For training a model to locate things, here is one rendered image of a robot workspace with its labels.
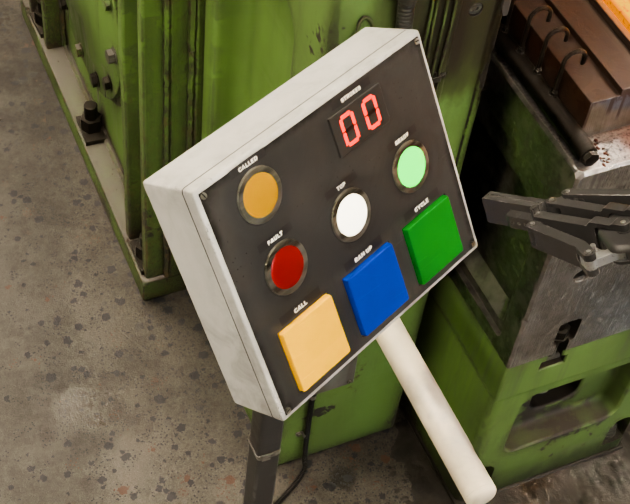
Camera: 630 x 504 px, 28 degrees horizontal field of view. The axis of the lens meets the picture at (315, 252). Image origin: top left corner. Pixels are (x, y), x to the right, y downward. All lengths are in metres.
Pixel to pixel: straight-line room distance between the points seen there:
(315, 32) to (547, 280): 0.51
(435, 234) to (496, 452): 0.92
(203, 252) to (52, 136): 1.72
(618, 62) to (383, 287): 0.53
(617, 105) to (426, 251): 0.42
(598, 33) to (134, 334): 1.20
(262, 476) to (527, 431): 0.65
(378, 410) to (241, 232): 1.19
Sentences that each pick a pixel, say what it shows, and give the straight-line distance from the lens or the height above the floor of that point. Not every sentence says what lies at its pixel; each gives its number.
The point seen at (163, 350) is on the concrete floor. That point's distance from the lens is 2.52.
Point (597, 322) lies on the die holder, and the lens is 2.02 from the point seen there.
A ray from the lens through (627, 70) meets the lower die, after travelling 1.71.
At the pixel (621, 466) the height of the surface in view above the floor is 0.00.
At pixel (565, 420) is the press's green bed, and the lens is 2.35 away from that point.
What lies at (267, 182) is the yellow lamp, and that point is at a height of 1.17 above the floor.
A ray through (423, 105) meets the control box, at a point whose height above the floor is 1.13.
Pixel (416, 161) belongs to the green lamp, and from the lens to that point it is 1.37.
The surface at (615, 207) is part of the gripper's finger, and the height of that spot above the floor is 1.20.
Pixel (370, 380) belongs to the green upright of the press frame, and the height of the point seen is 0.21.
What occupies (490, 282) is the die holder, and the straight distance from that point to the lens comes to 2.01.
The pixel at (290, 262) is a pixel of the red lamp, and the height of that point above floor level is 1.09.
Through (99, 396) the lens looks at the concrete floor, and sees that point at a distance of 2.46.
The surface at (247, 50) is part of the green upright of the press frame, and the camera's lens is 2.04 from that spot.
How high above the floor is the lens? 2.06
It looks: 50 degrees down
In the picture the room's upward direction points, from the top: 8 degrees clockwise
